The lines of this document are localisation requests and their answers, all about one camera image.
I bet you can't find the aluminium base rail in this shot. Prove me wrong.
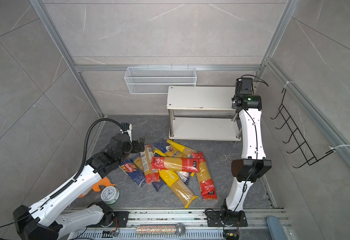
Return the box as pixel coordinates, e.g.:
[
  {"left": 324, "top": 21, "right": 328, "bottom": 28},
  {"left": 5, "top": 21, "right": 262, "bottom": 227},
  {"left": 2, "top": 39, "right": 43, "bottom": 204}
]
[{"left": 67, "top": 209, "right": 296, "bottom": 240}]

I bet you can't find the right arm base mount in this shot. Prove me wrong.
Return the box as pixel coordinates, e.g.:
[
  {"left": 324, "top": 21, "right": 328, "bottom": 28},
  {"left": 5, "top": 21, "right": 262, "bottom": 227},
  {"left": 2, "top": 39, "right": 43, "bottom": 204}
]
[{"left": 204, "top": 209, "right": 248, "bottom": 228}]

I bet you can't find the red horizontal spaghetti bag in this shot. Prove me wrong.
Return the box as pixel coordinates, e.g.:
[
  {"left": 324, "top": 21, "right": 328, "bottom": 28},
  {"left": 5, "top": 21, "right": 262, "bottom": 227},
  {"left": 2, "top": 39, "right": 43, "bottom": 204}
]
[{"left": 151, "top": 157, "right": 199, "bottom": 173}]

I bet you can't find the dark blue clear pasta bag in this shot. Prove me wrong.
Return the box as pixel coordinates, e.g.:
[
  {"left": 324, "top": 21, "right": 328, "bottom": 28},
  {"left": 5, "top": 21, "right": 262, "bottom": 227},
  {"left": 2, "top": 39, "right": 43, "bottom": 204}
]
[{"left": 176, "top": 171, "right": 190, "bottom": 185}]

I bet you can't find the blue Barilla spaghetti box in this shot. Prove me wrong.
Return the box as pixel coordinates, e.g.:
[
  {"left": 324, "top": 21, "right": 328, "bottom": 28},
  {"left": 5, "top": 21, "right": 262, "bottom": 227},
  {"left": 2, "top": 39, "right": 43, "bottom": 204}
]
[{"left": 119, "top": 159, "right": 146, "bottom": 187}]

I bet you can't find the white two-tier shelf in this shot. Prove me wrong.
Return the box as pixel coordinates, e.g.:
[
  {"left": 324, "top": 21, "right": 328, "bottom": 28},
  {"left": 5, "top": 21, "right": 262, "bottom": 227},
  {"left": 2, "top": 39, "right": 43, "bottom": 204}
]
[{"left": 166, "top": 86, "right": 242, "bottom": 142}]

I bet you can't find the black wire hook rack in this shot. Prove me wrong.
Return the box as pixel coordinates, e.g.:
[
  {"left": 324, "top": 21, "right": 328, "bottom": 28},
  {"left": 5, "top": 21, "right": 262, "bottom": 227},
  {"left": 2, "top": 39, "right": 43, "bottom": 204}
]
[{"left": 270, "top": 89, "right": 336, "bottom": 169}]

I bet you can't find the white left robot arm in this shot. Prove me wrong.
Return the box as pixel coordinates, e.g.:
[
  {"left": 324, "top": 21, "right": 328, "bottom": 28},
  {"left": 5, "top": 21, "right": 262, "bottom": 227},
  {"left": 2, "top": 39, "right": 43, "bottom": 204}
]
[{"left": 13, "top": 118, "right": 145, "bottom": 240}]

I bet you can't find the light blue object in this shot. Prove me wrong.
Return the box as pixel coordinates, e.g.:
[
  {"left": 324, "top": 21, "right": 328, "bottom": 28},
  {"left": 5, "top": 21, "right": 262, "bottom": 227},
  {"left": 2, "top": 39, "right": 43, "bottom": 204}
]
[{"left": 267, "top": 216, "right": 288, "bottom": 240}]

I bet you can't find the red end long spaghetti bag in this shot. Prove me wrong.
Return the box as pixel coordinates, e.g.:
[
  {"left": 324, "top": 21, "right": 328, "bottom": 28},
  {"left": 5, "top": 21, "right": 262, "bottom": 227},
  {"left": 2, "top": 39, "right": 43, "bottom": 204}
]
[{"left": 192, "top": 152, "right": 218, "bottom": 200}]

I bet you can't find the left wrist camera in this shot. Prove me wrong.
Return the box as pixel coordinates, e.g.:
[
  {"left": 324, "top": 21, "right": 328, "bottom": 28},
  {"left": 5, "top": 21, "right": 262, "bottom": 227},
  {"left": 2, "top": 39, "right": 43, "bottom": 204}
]
[{"left": 121, "top": 123, "right": 132, "bottom": 141}]

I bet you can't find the red white label spaghetti bag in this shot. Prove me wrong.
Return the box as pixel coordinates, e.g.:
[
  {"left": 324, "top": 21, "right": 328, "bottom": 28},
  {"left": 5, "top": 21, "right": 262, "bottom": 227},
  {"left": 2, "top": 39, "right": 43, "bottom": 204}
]
[{"left": 140, "top": 145, "right": 160, "bottom": 184}]

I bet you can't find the yellow end spaghetti bag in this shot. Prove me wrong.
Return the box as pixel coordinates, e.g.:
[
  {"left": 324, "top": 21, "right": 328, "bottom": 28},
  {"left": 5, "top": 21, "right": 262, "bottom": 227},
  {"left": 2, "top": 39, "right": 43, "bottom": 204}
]
[{"left": 166, "top": 140, "right": 197, "bottom": 158}]

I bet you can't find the white alarm clock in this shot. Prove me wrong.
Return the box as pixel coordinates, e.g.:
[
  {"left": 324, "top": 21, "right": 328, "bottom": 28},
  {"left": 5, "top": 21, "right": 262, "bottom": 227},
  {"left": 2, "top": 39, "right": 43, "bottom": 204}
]
[{"left": 101, "top": 186, "right": 120, "bottom": 205}]

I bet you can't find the orange plush toy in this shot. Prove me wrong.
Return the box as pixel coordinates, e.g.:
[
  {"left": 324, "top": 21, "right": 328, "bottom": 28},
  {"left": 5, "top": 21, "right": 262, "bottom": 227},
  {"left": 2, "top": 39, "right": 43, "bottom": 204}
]
[{"left": 78, "top": 177, "right": 115, "bottom": 198}]

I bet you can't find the white wire mesh basket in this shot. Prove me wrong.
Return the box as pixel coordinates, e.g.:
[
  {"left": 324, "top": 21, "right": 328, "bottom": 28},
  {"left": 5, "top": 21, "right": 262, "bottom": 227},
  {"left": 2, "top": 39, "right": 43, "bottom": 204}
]
[{"left": 124, "top": 67, "right": 197, "bottom": 95}]

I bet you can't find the blue clear spaghetti bag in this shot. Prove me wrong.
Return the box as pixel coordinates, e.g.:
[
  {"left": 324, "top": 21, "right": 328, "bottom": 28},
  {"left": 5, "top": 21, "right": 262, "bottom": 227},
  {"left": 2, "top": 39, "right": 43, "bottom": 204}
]
[{"left": 132, "top": 154, "right": 165, "bottom": 192}]

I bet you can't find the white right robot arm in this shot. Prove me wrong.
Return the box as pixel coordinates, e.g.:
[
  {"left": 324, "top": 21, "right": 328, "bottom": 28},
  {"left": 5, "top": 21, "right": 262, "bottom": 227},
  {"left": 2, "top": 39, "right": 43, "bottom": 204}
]
[{"left": 221, "top": 75, "right": 272, "bottom": 225}]

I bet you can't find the yellow Stature spaghetti bag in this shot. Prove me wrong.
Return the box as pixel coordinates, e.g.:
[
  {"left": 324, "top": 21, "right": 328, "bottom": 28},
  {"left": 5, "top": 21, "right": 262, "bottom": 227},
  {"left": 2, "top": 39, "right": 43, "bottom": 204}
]
[{"left": 154, "top": 154, "right": 198, "bottom": 209}]

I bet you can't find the blue yellow Ankara spaghetti bag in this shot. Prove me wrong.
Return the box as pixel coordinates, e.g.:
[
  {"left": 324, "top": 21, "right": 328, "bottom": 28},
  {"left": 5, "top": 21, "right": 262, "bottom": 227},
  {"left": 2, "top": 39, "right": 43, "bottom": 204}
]
[{"left": 154, "top": 142, "right": 188, "bottom": 158}]

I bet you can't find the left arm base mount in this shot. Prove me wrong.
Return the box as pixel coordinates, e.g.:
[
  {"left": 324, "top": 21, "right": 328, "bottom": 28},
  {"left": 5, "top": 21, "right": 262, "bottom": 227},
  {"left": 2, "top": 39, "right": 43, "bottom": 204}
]
[{"left": 99, "top": 211, "right": 129, "bottom": 228}]

